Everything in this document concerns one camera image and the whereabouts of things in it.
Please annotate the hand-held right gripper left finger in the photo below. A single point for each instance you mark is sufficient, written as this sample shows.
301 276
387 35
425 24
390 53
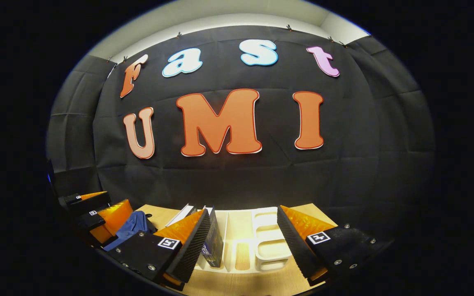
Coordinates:
194 246

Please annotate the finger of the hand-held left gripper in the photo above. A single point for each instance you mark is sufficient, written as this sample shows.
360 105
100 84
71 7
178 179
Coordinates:
84 201
91 220

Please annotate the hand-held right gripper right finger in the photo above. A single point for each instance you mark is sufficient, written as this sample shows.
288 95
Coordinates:
292 242

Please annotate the blue cover book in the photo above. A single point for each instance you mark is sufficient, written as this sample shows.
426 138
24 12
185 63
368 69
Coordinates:
214 246

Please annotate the cream plastic bookshelf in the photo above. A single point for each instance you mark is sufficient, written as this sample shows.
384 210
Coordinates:
270 246

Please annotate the blue schoolbag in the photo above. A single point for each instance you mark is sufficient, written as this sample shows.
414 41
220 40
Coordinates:
132 226

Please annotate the black backdrop cloth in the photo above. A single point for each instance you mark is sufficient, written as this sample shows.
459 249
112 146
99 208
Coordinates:
261 176

